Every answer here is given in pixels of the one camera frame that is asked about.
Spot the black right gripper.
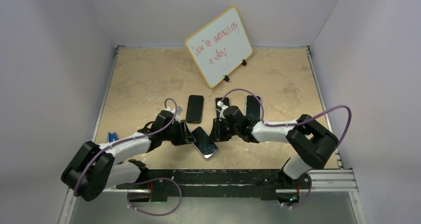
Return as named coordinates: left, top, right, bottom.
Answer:
left=207, top=118, right=240, bottom=144

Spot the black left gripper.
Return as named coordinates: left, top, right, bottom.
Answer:
left=162, top=120, right=196, bottom=146

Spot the black phone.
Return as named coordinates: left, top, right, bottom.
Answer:
left=215, top=97, right=230, bottom=109

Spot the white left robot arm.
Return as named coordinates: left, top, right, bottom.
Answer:
left=61, top=109, right=196, bottom=202

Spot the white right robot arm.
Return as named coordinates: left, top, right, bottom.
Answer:
left=209, top=106, right=339, bottom=188

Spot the blue black hand tool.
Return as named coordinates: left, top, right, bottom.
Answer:
left=107, top=132, right=118, bottom=143

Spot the whiteboard with red writing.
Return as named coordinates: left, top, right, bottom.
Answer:
left=185, top=6, right=253, bottom=88

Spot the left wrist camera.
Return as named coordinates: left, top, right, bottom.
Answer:
left=165, top=106, right=183, bottom=122

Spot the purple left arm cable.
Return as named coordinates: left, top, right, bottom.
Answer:
left=72, top=98, right=183, bottom=217

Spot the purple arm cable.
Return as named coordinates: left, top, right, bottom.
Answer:
left=218, top=88, right=352, bottom=211
left=72, top=98, right=183, bottom=217

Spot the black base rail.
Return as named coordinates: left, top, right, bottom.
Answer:
left=117, top=169, right=310, bottom=203

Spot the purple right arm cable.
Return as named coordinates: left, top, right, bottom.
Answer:
left=218, top=88, right=352, bottom=211

